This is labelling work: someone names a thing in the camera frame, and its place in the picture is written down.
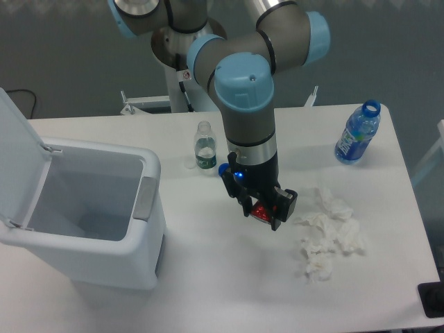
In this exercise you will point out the blue plastic water bottle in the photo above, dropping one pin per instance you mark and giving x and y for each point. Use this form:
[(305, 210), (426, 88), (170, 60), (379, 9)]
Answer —
[(359, 130)]

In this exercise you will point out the white trash can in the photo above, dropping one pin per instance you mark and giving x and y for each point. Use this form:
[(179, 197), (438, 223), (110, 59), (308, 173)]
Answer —
[(90, 210)]

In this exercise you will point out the crumpled white tissue lower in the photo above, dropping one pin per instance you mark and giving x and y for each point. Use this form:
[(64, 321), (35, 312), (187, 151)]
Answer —
[(319, 265)]

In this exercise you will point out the crumpled white tissue upper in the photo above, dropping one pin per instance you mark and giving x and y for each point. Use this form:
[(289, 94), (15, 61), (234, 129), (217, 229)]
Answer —
[(336, 208)]

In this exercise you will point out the red drink can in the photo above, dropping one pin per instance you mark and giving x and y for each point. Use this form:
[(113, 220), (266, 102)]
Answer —
[(260, 213)]

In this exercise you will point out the clear empty plastic bottle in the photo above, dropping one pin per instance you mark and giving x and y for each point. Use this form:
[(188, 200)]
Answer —
[(205, 148)]

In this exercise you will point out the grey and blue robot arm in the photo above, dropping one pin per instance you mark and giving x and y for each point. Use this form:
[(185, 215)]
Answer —
[(237, 75)]

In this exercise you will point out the crumpled white tissue right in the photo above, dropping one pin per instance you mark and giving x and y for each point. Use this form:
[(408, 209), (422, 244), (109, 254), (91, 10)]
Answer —
[(349, 237)]

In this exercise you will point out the crumpled white tissue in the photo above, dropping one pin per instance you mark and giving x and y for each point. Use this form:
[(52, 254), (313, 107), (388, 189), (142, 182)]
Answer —
[(336, 208), (349, 237), (319, 265)]

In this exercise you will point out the white trash can lid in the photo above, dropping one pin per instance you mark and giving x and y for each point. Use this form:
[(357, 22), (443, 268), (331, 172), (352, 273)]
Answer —
[(17, 145)]

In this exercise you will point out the white frame at right edge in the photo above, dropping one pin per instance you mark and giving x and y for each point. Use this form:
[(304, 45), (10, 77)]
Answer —
[(430, 159)]

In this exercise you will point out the black device at table edge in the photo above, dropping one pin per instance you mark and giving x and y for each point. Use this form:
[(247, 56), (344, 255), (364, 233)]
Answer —
[(431, 296)]

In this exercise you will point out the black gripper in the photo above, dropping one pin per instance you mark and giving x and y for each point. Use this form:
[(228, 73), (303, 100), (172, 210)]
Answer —
[(249, 184)]

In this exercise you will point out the white bottle cap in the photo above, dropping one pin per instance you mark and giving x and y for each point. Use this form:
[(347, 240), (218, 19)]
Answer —
[(189, 164)]

